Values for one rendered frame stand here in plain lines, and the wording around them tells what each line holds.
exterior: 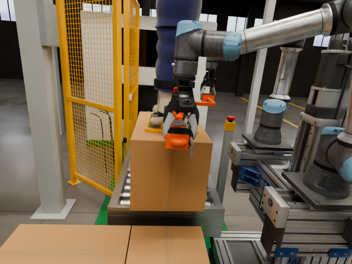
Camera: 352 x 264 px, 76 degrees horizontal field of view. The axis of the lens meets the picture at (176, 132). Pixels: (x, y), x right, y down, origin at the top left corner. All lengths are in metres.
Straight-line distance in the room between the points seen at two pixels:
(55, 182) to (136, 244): 1.21
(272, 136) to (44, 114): 1.67
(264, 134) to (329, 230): 0.56
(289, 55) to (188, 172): 0.84
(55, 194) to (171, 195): 1.36
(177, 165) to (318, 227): 0.62
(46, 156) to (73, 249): 1.07
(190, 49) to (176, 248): 0.96
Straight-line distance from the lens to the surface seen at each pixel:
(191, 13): 1.24
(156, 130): 1.20
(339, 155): 0.82
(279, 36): 0.83
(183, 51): 0.70
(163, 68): 1.23
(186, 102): 0.64
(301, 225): 0.99
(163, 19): 1.25
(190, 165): 1.15
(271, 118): 1.33
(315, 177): 0.96
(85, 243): 1.34
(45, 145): 2.17
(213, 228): 1.54
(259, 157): 1.36
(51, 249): 1.36
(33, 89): 2.07
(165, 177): 1.17
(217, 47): 0.69
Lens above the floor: 1.46
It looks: 18 degrees down
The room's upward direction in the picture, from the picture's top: 4 degrees clockwise
